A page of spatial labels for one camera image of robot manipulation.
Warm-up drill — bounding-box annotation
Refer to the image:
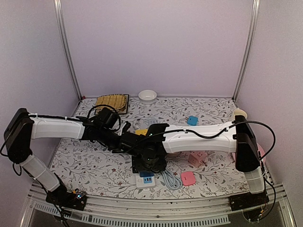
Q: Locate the right aluminium frame post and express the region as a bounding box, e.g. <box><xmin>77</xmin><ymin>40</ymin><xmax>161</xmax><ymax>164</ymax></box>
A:
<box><xmin>232</xmin><ymin>0</ymin><xmax>260</xmax><ymax>102</ymax></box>

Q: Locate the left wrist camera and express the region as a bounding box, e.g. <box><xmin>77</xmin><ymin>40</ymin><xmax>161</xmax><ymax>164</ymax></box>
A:
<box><xmin>95</xmin><ymin>107</ymin><xmax>121</xmax><ymax>131</ymax></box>

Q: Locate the white ceramic bowl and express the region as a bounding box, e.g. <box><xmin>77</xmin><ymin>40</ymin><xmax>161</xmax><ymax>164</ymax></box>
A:
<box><xmin>138</xmin><ymin>90</ymin><xmax>157</xmax><ymax>104</ymax></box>

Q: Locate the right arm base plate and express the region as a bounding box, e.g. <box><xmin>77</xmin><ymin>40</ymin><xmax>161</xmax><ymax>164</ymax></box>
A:
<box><xmin>228</xmin><ymin>190</ymin><xmax>269</xmax><ymax>211</ymax></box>

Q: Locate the pink cube socket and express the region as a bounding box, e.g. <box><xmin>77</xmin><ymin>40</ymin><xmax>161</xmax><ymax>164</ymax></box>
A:
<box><xmin>188</xmin><ymin>151</ymin><xmax>207</xmax><ymax>168</ymax></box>

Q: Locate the yellow cube adapter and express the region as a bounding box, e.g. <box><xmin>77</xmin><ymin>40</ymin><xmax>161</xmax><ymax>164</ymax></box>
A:
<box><xmin>135</xmin><ymin>129</ymin><xmax>148</xmax><ymax>135</ymax></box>

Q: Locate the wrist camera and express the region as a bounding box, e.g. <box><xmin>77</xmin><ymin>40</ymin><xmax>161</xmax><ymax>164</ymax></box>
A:
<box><xmin>119</xmin><ymin>132</ymin><xmax>142</xmax><ymax>153</ymax></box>
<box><xmin>95</xmin><ymin>107</ymin><xmax>121</xmax><ymax>131</ymax></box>

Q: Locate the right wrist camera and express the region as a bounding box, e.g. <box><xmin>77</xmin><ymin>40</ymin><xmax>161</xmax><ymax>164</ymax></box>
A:
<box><xmin>119</xmin><ymin>132</ymin><xmax>142</xmax><ymax>153</ymax></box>

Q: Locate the cyan square plug adapter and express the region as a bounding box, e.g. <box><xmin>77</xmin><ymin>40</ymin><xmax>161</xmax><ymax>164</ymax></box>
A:
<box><xmin>187</xmin><ymin>116</ymin><xmax>198</xmax><ymax>126</ymax></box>

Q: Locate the aluminium frame post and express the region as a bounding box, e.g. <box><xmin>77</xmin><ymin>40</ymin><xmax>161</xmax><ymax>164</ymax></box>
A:
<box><xmin>53</xmin><ymin>0</ymin><xmax>82</xmax><ymax>101</ymax></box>
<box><xmin>232</xmin><ymin>0</ymin><xmax>260</xmax><ymax>102</ymax></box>

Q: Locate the light blue power strip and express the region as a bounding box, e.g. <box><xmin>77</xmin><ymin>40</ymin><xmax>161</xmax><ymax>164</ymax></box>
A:
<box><xmin>160</xmin><ymin>118</ymin><xmax>184</xmax><ymax>190</ymax></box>

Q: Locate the left aluminium frame post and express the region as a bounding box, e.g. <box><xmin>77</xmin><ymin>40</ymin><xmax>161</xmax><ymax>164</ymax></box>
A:
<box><xmin>53</xmin><ymin>0</ymin><xmax>82</xmax><ymax>101</ymax></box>

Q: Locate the pink square plug adapter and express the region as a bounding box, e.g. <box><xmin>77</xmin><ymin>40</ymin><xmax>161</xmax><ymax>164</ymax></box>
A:
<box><xmin>180</xmin><ymin>171</ymin><xmax>196</xmax><ymax>186</ymax></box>

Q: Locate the dark blue cube adapter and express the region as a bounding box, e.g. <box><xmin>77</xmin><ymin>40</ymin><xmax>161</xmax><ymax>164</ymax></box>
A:
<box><xmin>139</xmin><ymin>171</ymin><xmax>154</xmax><ymax>177</ymax></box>

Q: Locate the pink plate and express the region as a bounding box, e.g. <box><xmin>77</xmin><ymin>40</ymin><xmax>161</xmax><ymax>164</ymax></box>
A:
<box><xmin>232</xmin><ymin>144</ymin><xmax>265</xmax><ymax>161</ymax></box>

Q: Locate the cream cup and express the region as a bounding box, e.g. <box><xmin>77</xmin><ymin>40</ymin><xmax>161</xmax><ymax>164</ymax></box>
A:
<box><xmin>230</xmin><ymin>108</ymin><xmax>248</xmax><ymax>121</ymax></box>

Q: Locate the yellow woven mat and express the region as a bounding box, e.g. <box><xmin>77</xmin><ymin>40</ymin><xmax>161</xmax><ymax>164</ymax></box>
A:
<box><xmin>95</xmin><ymin>94</ymin><xmax>129</xmax><ymax>114</ymax></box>

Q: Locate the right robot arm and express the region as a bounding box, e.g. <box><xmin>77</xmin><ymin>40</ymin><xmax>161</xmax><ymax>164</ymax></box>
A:
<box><xmin>132</xmin><ymin>115</ymin><xmax>274</xmax><ymax>206</ymax></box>

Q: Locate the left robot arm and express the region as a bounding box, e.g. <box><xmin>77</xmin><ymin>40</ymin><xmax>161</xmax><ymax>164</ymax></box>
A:
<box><xmin>1</xmin><ymin>108</ymin><xmax>121</xmax><ymax>205</ymax></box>

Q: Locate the white long power strip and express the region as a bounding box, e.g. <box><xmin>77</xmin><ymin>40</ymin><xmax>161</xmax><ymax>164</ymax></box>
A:
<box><xmin>135</xmin><ymin>174</ymin><xmax>156</xmax><ymax>190</ymax></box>

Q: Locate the front aluminium rail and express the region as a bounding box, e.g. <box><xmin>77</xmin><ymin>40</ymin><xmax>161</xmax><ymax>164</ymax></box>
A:
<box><xmin>20</xmin><ymin>183</ymin><xmax>296</xmax><ymax>227</ymax></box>

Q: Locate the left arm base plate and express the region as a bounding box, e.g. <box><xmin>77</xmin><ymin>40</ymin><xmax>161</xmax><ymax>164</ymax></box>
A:
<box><xmin>45</xmin><ymin>188</ymin><xmax>87</xmax><ymax>211</ymax></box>

